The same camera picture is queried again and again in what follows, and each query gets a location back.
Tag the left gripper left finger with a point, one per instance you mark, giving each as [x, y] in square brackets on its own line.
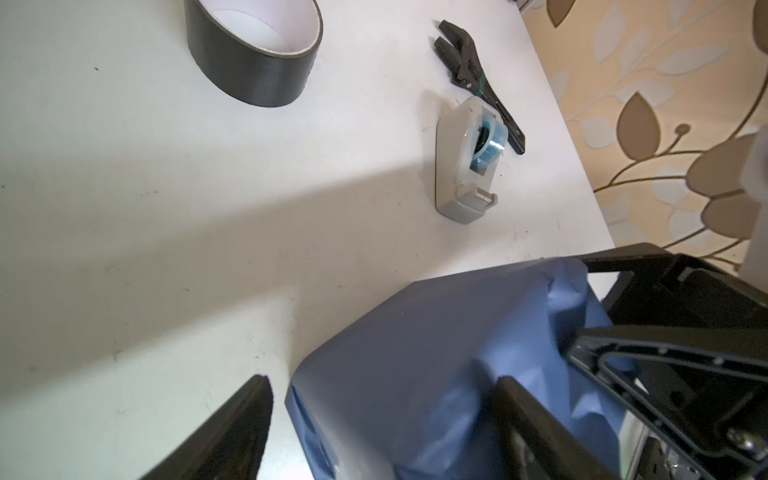
[230, 444]

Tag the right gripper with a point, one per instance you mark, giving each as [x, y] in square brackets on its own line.
[686, 353]

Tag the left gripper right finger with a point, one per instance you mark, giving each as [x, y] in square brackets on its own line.
[533, 440]

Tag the white tape dispenser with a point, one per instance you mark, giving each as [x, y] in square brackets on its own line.
[470, 141]

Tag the black adjustable wrench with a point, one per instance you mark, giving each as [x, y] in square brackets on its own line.
[456, 49]

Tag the black tape roll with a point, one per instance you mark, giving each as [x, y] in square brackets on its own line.
[258, 52]

